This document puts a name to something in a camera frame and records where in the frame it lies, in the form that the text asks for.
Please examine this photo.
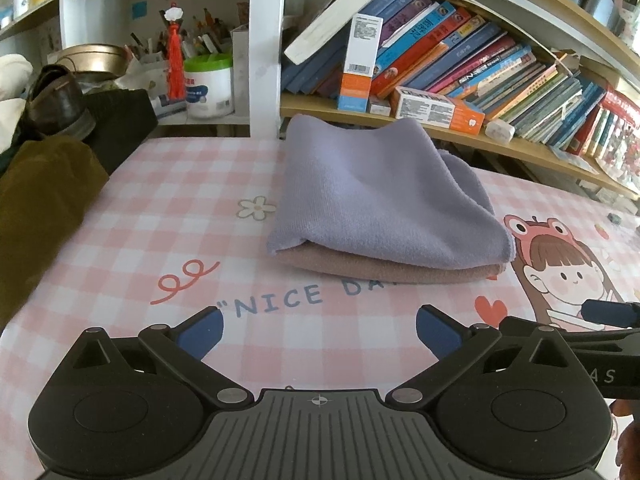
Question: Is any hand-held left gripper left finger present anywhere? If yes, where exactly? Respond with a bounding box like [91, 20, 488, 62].
[70, 305, 253, 408]

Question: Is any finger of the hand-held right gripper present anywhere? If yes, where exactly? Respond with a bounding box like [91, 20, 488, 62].
[499, 315, 640, 351]
[582, 299, 640, 327]

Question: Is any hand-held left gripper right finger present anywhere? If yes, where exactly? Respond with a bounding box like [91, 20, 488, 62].
[385, 305, 573, 408]

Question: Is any purple and pink sweater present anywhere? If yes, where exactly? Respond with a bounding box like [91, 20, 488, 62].
[265, 114, 517, 285]

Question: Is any person's right hand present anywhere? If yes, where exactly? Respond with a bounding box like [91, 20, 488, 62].
[611, 400, 640, 480]

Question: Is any pink checked cartoon table mat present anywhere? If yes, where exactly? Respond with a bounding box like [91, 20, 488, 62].
[0, 137, 640, 480]

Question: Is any colourful bead ornament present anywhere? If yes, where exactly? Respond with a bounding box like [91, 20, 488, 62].
[607, 135, 640, 196]

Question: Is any pale blue flat packet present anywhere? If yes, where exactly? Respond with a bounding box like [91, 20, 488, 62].
[550, 147, 601, 175]

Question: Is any thick red upright book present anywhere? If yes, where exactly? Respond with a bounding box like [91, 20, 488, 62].
[567, 105, 602, 157]

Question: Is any thick red lying book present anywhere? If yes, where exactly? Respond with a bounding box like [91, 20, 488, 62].
[597, 87, 640, 126]

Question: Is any white charger plug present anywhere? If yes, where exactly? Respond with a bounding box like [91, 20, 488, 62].
[484, 119, 516, 143]

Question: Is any black cloth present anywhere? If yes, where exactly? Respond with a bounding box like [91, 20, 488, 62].
[82, 89, 160, 176]

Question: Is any long white and orange box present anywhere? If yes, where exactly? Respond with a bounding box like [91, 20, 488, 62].
[390, 86, 486, 135]

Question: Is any white tub with green lid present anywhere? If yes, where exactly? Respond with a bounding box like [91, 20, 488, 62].
[184, 54, 235, 121]

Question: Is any row of colourful books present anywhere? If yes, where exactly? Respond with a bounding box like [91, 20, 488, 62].
[281, 0, 611, 153]

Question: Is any brown leather shoe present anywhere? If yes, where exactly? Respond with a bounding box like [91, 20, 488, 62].
[25, 64, 96, 138]

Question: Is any red tassel ornament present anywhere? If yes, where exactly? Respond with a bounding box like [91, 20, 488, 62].
[160, 7, 187, 101]

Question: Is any tall white and orange box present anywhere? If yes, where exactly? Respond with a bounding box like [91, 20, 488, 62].
[337, 14, 385, 112]

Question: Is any bunch of pens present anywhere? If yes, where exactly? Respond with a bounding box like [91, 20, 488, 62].
[127, 7, 236, 61]

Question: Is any white cloth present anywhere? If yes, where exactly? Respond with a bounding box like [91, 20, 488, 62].
[0, 55, 33, 151]

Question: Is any white-edged wooden shelf board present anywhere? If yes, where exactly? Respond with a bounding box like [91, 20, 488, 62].
[390, 0, 640, 78]

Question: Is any thick white-paged book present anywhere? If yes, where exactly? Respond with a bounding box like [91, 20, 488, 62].
[284, 0, 390, 66]

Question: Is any brown corduroy cloth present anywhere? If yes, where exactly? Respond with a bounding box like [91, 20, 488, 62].
[0, 139, 110, 331]

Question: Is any white shelf post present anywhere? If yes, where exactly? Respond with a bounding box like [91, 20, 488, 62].
[249, 0, 288, 138]

